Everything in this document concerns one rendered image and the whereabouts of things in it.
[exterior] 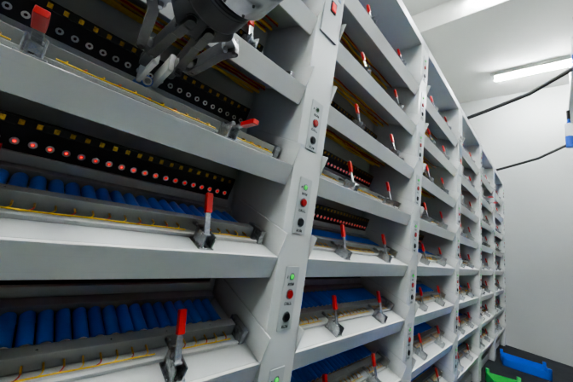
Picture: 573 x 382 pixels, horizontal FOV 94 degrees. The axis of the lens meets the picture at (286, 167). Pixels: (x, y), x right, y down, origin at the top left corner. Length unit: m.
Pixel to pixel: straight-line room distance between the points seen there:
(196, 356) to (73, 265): 0.26
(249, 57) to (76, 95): 0.29
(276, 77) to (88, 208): 0.40
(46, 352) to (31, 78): 0.33
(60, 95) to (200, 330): 0.43
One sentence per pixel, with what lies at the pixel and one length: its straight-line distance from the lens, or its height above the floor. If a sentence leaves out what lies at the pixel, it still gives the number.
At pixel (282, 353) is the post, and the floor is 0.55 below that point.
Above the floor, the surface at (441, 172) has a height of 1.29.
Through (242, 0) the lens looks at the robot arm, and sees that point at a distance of 0.33.
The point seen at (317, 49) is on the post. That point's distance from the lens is 0.72.
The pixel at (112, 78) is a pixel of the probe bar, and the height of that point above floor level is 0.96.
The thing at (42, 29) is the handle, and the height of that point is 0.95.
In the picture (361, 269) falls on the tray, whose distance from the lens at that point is 0.86.
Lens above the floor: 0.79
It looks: 13 degrees up
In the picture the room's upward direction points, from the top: 10 degrees clockwise
